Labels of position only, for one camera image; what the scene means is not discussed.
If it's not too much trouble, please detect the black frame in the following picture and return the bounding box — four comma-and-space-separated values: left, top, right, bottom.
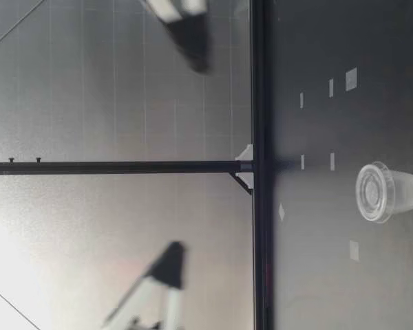
0, 0, 275, 330

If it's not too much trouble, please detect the clear plastic cup with lid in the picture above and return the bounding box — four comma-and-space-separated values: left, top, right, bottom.
355, 161, 413, 224

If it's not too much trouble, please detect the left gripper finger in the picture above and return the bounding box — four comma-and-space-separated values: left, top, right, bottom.
101, 241, 187, 330

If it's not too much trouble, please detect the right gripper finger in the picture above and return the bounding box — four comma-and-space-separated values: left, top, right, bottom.
141, 0, 213, 74

